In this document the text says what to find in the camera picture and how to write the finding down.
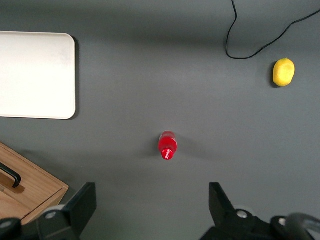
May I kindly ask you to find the thin black table cable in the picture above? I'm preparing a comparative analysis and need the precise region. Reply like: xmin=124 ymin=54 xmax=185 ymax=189
xmin=225 ymin=0 xmax=320 ymax=60

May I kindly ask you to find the yellow lemon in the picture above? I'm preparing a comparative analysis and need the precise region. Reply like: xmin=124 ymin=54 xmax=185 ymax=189
xmin=272 ymin=57 xmax=296 ymax=88

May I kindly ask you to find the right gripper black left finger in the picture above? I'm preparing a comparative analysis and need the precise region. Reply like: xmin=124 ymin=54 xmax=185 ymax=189
xmin=36 ymin=182 xmax=98 ymax=240

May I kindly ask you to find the red cola bottle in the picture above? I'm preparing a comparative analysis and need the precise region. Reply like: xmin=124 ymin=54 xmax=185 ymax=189
xmin=157 ymin=130 xmax=179 ymax=161

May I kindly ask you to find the wooden drawer black handle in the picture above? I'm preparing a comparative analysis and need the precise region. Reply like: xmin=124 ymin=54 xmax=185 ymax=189
xmin=0 ymin=147 xmax=61 ymax=216

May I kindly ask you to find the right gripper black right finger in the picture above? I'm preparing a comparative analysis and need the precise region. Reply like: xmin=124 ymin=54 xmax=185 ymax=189
xmin=199 ymin=181 xmax=274 ymax=240

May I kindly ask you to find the cream plastic tray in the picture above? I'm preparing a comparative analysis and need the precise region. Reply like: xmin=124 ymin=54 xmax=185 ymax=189
xmin=0 ymin=31 xmax=77 ymax=120

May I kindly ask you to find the wooden drawer cabinet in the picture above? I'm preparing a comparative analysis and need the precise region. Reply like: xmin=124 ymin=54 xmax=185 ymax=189
xmin=0 ymin=141 xmax=70 ymax=225

